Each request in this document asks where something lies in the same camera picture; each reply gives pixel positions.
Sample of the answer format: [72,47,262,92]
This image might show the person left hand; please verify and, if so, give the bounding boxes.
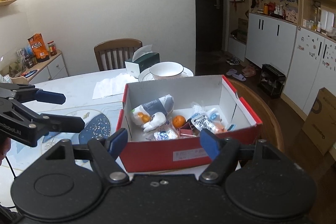
[0,138,11,165]

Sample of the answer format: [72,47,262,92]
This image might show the red lid jar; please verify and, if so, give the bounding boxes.
[47,41,57,56]

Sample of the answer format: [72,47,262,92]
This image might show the white paper napkin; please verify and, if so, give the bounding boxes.
[92,73,138,100]

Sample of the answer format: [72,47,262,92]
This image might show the cardboard box on floor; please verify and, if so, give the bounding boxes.
[302,88,335,155]

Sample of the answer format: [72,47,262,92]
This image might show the white tall cabinet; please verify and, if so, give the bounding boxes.
[227,0,336,117]

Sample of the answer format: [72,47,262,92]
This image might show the wooden chair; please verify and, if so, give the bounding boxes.
[94,38,142,71]

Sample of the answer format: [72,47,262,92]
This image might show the chicken sausage white pouch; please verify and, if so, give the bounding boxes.
[190,108,227,134]

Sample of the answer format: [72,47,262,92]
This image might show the white grey snack bag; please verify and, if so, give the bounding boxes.
[130,94,174,126]

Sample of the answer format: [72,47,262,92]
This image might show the pink binder clip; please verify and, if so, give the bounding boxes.
[178,121,200,138]

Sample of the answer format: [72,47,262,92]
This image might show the dark door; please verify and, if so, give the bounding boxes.
[195,0,227,56]

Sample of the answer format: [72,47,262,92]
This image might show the white tooth plush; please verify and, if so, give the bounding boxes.
[143,112,166,132]

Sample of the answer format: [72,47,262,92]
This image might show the white bowl gold rim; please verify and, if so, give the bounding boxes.
[149,61,184,80]

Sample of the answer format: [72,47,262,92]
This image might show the purple slippers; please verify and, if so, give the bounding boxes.
[226,69,246,82]

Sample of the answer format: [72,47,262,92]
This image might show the white plate stack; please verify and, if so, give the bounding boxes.
[138,67,194,82]

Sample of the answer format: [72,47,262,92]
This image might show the white side cabinet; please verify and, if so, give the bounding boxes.
[10,50,69,85]

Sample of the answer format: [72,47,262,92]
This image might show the black cable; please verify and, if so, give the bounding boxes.
[0,155,18,210]

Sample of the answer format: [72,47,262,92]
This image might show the blueberry cake packet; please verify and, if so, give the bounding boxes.
[150,126,179,141]

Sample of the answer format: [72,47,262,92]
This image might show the black shoe rack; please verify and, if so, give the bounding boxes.
[258,64,286,99]

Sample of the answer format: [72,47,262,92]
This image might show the orange snack bag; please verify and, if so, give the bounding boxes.
[27,34,50,63]

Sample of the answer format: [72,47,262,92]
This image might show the orange tangerine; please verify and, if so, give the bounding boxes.
[172,115,186,128]

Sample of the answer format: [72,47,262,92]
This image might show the green white tissue box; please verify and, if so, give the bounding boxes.
[125,45,160,79]

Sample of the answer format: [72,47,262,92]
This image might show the red cardboard box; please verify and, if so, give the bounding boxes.
[117,76,262,173]

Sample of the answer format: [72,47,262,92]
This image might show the clear plastic bag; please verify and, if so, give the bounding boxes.
[190,102,219,121]

